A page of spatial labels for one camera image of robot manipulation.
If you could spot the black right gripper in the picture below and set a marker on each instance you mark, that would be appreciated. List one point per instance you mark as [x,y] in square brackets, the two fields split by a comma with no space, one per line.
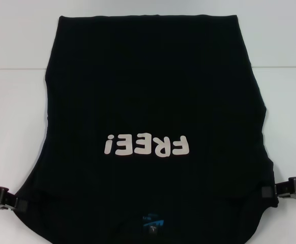
[295,188]

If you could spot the black T-shirt with FREE print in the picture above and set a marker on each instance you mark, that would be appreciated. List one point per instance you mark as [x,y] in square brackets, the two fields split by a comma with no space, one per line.
[148,89]

